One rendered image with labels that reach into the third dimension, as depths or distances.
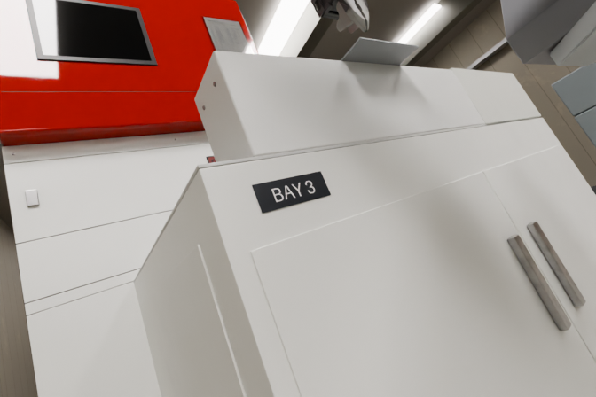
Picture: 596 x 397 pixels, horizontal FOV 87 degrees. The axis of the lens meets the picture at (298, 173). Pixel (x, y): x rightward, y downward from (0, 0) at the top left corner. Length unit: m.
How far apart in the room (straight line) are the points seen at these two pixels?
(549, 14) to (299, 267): 0.39
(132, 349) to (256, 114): 0.66
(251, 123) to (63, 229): 0.66
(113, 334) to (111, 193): 0.34
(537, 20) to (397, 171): 0.23
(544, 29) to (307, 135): 0.30
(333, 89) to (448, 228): 0.25
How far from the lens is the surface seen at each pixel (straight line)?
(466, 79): 0.83
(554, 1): 0.49
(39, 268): 0.91
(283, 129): 0.37
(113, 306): 0.89
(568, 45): 0.48
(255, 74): 0.40
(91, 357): 0.89
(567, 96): 2.72
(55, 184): 0.97
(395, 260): 0.38
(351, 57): 0.53
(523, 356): 0.53
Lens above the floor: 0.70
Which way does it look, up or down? 15 degrees up
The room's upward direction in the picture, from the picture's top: 23 degrees counter-clockwise
